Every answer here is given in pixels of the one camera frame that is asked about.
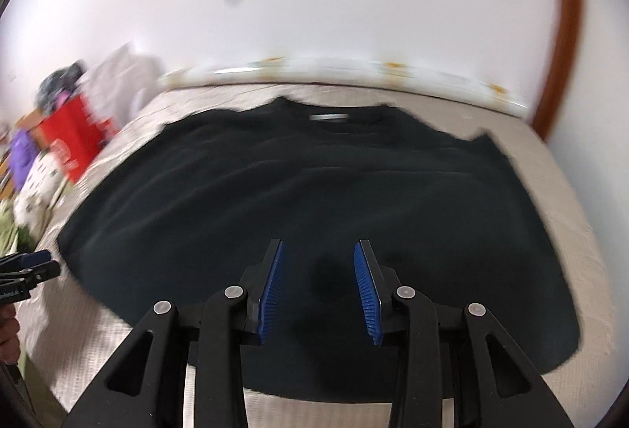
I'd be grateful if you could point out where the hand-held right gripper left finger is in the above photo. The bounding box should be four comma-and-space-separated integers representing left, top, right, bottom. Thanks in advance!
66, 239, 286, 428

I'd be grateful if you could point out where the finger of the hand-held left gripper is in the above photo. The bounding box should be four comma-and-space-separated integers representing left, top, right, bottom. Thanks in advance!
0, 250, 52, 272
0, 261, 61, 294

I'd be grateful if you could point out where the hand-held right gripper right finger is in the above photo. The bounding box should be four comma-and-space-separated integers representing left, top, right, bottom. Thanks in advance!
354, 239, 566, 428

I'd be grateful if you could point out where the black sweatshirt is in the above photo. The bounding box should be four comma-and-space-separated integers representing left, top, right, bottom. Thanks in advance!
56, 96, 583, 402

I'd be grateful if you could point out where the person's left hand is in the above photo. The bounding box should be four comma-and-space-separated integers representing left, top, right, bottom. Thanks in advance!
0, 316, 21, 365

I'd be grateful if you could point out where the polka dot white cloth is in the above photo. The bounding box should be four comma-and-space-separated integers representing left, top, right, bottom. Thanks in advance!
14, 153, 67, 232

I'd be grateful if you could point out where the purple cloth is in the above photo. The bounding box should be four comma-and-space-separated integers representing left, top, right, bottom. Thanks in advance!
11, 128, 40, 190

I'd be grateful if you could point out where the red paper bag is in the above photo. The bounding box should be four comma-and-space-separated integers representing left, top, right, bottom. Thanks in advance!
38, 94, 119, 184

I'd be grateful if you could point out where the plaid cloth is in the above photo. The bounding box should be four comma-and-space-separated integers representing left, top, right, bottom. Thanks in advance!
37, 61, 86, 112

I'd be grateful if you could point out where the white plastic bag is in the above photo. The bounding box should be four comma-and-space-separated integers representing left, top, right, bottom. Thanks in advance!
81, 42, 165, 124

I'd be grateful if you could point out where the striped table mat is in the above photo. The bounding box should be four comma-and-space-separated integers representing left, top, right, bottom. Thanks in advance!
15, 81, 629, 428

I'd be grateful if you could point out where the white patterned paper roll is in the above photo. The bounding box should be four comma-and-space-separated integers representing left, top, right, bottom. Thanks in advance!
160, 57, 529, 117

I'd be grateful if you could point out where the brown wooden door frame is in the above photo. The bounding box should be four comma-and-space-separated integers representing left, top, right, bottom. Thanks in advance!
531, 0, 583, 144

